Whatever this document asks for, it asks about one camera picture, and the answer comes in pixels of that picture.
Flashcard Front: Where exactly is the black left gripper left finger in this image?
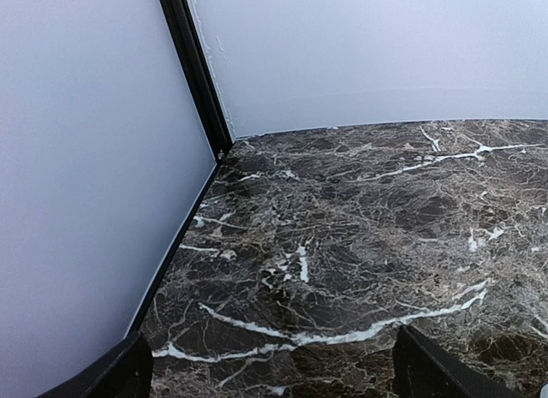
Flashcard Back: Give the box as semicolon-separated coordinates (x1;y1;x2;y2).
39;331;153;398

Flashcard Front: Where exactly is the black left corner post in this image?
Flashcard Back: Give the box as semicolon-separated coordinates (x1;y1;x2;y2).
159;0;233;163

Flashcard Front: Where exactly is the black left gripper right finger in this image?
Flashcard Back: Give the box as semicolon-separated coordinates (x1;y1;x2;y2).
392;325;518;398

